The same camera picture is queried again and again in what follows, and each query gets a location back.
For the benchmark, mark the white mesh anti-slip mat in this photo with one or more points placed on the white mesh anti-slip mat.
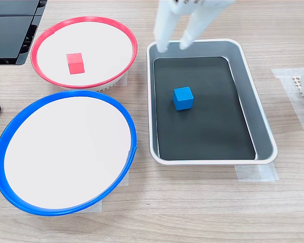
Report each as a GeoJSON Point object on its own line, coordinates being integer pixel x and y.
{"type": "Point", "coordinates": [300, 88]}

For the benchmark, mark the silver metal tray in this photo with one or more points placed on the silver metal tray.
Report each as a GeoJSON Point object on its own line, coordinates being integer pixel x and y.
{"type": "Point", "coordinates": [253, 101]}

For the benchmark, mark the red cube block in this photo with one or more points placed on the red cube block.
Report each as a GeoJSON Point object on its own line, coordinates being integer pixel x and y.
{"type": "Point", "coordinates": [76, 64]}

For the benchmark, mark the red rimmed round dish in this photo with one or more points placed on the red rimmed round dish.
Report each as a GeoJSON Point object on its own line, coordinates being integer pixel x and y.
{"type": "Point", "coordinates": [101, 50]}

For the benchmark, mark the blue cube block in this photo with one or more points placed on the blue cube block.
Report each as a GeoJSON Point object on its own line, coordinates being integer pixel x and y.
{"type": "Point", "coordinates": [183, 100]}

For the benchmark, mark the blue rimmed round dish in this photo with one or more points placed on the blue rimmed round dish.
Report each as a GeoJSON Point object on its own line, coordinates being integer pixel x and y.
{"type": "Point", "coordinates": [66, 152]}

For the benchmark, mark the black electronic device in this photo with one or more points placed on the black electronic device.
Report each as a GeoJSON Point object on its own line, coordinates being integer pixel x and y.
{"type": "Point", "coordinates": [7, 33]}

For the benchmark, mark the black tray liner mat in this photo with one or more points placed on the black tray liner mat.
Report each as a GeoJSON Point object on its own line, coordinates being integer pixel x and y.
{"type": "Point", "coordinates": [212, 126]}

